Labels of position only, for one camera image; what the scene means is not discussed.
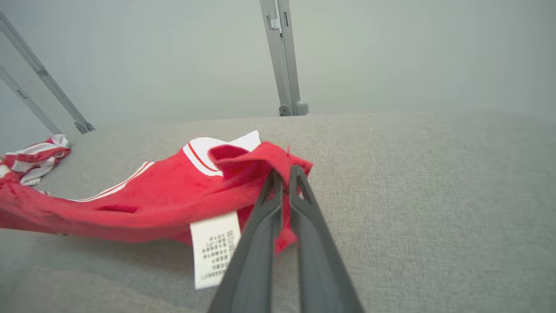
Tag grey metal side post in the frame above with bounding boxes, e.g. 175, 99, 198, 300
0, 11, 96, 135
0, 65, 62, 136

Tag red shorts with white stripe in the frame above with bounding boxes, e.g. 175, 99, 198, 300
0, 134, 71, 187

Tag red basketball jersey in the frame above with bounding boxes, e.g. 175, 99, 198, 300
0, 130, 314, 290

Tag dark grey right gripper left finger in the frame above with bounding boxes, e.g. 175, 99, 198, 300
208, 170, 285, 313

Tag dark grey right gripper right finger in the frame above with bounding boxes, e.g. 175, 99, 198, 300
288, 165, 364, 313

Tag grey metal partition post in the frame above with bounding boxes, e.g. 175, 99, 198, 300
259, 0, 310, 117

